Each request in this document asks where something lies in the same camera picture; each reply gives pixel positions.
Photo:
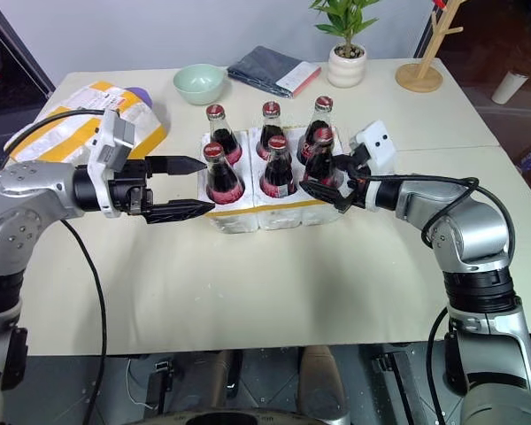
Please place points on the glass cola bottle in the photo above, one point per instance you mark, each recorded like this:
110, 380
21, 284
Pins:
278, 175
318, 126
225, 137
271, 128
223, 183
320, 164

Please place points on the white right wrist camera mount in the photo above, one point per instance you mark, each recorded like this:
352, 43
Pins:
378, 141

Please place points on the white red-edged label card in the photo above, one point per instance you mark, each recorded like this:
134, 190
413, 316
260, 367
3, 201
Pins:
300, 77

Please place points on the green leafy plant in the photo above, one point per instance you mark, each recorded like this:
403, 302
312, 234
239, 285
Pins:
346, 20

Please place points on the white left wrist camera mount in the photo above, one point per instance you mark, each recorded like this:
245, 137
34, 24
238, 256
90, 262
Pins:
110, 146

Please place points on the mint green bowl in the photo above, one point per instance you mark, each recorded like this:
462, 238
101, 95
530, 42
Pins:
199, 84

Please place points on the brown rounded shape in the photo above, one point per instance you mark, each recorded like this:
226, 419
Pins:
320, 380
223, 374

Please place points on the wooden branch rack stand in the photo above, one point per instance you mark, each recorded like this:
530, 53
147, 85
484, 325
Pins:
418, 77

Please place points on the white foam bottle crate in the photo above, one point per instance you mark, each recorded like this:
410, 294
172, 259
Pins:
274, 217

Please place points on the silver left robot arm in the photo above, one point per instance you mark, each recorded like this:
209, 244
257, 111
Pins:
22, 199

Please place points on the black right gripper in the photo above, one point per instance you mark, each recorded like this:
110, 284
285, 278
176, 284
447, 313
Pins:
358, 190

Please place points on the dark folded cloth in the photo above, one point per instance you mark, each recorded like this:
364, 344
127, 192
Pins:
261, 66

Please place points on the white cup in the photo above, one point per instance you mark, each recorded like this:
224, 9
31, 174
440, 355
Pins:
509, 88

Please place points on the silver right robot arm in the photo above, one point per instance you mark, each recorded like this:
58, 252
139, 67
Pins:
473, 230

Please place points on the dark rounded robot housing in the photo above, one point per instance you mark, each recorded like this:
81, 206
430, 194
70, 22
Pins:
248, 418

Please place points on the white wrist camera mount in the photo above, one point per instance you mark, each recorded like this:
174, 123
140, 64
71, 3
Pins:
378, 141
110, 146

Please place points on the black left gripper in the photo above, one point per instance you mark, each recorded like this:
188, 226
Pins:
130, 186

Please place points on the white ribbed plant pot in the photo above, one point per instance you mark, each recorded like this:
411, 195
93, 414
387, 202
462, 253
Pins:
346, 66

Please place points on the yellow white snack bag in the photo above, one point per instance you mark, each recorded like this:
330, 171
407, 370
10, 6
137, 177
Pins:
75, 128

